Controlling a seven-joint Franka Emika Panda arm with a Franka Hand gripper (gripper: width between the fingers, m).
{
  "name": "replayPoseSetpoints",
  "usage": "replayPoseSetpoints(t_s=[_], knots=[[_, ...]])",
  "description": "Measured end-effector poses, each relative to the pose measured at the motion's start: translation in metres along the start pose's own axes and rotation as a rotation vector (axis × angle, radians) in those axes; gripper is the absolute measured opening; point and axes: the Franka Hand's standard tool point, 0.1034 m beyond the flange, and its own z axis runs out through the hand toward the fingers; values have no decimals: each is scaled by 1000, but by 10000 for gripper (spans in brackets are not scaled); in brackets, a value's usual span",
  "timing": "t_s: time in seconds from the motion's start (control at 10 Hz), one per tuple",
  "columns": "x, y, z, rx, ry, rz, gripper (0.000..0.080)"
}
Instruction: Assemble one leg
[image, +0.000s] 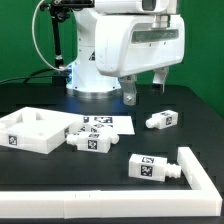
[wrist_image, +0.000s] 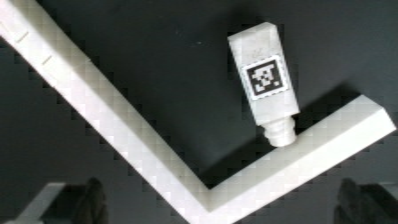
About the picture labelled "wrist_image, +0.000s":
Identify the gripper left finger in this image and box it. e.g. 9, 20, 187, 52
6, 178, 109, 224

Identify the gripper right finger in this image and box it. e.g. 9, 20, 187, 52
334, 178, 398, 224

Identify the white leg near fence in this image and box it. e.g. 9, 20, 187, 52
228, 22, 301, 147

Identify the white L-shaped obstacle fence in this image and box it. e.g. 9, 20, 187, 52
0, 0, 397, 224

